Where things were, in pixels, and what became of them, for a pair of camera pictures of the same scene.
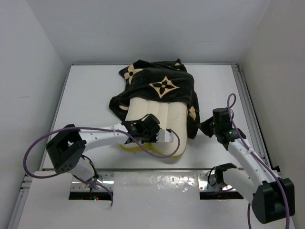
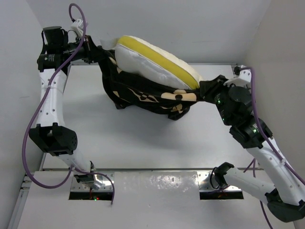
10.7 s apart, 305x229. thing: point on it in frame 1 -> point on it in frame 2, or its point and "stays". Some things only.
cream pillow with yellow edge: x=171 y=116 -> x=141 y=58
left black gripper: x=156 y=129 -> x=91 y=52
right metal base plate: x=204 y=185 stays
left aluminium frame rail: x=25 y=187 stays
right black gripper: x=203 y=126 -> x=208 y=87
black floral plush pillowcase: x=168 y=82 -> x=131 y=95
